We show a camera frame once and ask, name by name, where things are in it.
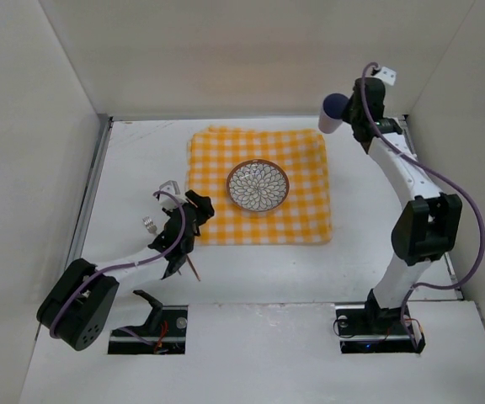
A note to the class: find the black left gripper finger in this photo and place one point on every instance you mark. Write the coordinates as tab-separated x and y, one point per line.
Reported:
175	262
202	203

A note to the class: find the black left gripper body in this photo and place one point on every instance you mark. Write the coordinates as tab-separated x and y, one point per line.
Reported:
174	230

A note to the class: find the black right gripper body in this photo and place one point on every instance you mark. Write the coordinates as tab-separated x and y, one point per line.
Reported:
353	111

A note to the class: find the copper spoon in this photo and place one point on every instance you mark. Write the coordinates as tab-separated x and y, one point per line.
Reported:
188	260

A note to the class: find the lilac plastic cup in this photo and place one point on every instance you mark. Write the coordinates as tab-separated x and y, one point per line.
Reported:
331	111

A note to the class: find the silver fork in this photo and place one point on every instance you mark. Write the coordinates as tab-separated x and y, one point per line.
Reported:
150	226

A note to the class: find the patterned ceramic bowl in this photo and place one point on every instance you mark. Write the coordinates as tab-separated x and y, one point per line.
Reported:
257	186

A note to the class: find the yellow checkered cloth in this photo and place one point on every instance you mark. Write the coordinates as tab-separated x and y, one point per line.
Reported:
305	216

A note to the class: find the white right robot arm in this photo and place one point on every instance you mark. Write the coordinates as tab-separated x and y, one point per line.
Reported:
427	227

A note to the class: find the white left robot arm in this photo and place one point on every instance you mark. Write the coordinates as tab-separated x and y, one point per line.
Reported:
88	298

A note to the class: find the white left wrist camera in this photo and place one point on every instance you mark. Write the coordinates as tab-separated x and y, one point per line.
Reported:
170	196

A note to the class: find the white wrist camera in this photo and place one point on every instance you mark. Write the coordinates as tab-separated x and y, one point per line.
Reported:
386	75
170	196

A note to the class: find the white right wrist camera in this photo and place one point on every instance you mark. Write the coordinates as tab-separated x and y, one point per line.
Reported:
386	75

